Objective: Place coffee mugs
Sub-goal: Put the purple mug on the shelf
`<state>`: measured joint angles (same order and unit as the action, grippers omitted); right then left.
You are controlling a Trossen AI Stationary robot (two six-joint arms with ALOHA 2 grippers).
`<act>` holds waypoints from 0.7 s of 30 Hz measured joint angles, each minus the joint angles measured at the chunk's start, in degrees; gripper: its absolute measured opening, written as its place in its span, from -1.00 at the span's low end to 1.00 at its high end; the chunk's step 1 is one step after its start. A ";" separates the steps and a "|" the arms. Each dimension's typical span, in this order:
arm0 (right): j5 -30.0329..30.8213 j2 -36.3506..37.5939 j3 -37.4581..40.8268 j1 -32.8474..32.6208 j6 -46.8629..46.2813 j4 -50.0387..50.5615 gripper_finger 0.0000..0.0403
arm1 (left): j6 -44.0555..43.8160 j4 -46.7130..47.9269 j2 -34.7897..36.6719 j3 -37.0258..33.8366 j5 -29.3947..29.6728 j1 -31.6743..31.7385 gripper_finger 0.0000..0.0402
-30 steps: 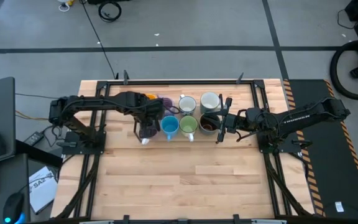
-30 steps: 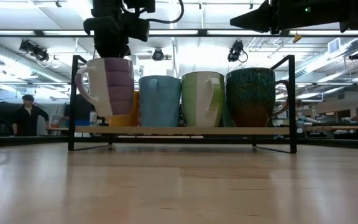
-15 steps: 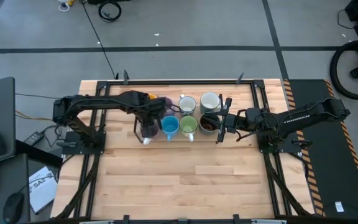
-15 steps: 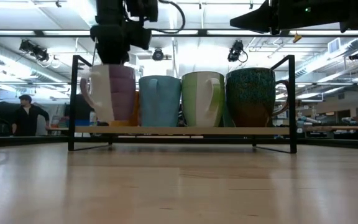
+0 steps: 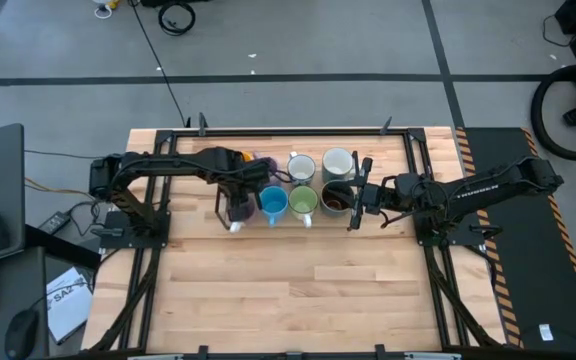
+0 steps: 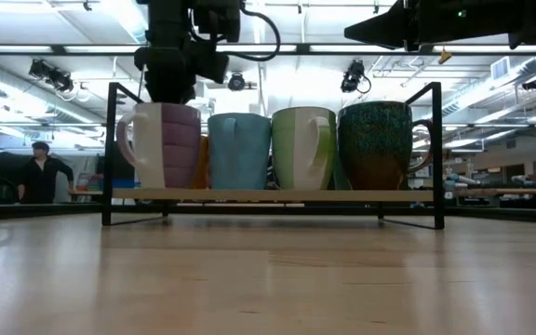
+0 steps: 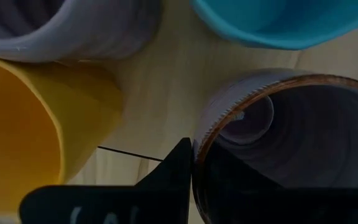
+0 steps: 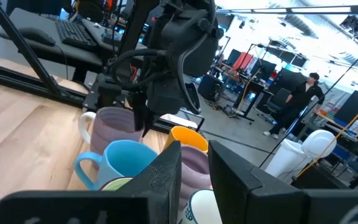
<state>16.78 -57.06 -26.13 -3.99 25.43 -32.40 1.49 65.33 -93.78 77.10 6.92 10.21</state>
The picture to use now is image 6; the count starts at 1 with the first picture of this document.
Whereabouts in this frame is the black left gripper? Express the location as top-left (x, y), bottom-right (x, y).
top-left (133, 0), bottom-right (230, 106)

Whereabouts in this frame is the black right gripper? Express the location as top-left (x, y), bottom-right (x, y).
top-left (344, 0), bottom-right (514, 51)

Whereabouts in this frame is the purple and white mug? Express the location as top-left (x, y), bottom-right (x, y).
top-left (115, 101), bottom-right (203, 190)

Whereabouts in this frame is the light blue mug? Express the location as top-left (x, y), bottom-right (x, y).
top-left (207, 112), bottom-right (274, 191)

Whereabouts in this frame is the dark speckled brown mug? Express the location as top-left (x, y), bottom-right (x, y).
top-left (336, 100), bottom-right (436, 191)

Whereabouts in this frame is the green and white mug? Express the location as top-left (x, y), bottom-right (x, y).
top-left (270, 106), bottom-right (339, 191)

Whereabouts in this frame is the round black ceiling fixture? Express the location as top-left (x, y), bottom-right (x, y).
top-left (227, 72), bottom-right (247, 92)

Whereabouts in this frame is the black overhead beam with lights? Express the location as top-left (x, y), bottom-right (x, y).
top-left (0, 43), bottom-right (536, 57)

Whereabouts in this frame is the yellow mug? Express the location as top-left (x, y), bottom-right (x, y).
top-left (192, 134), bottom-right (211, 190)

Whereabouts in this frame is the grey fabric partition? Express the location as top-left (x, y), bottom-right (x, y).
top-left (62, 153), bottom-right (104, 205)

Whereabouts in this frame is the black ceiling spotlight cluster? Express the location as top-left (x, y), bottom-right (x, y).
top-left (28, 59), bottom-right (74, 93)

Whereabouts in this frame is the black metal wooden shelf rack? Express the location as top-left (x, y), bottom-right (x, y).
top-left (101, 81), bottom-right (446, 231)

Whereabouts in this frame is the person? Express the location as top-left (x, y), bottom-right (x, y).
top-left (16, 141), bottom-right (75, 205)

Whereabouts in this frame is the wooden background table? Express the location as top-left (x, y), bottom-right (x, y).
top-left (453, 185), bottom-right (536, 196)

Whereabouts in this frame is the black ceiling fixture with cable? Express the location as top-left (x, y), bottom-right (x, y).
top-left (340, 59), bottom-right (372, 95)

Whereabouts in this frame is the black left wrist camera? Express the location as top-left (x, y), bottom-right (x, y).
top-left (193, 0), bottom-right (242, 44)

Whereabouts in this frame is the black left wrist camera cable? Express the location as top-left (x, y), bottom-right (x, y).
top-left (221, 7), bottom-right (282, 62)

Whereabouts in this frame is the black aluminium table frame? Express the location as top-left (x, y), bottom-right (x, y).
top-left (0, 202), bottom-right (536, 227)

